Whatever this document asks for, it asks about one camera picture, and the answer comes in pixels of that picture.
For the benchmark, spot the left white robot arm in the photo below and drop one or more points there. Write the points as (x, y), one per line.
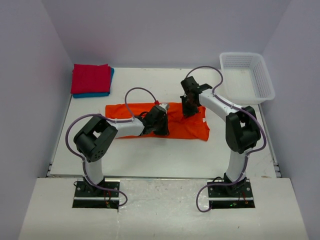
(94, 139)

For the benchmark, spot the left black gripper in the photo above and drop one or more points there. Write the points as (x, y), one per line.
(162, 125)

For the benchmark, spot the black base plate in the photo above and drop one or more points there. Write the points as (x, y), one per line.
(84, 190)
(237, 190)

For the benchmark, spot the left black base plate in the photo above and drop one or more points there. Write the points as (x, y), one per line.
(84, 190)

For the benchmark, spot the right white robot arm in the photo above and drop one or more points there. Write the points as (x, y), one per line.
(242, 130)

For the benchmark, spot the folded blue t shirt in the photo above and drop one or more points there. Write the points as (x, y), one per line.
(96, 94)

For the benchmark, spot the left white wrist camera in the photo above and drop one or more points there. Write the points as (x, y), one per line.
(165, 106)

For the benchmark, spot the folded red t shirt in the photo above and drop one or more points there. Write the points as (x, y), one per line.
(90, 78)

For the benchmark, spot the white plastic basket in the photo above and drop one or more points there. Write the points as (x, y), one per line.
(246, 78)

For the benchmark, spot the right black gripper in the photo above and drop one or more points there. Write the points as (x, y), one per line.
(188, 104)

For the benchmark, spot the orange t shirt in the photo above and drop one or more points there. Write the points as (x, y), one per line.
(179, 126)

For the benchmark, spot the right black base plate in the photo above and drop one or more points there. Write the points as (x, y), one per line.
(237, 190)

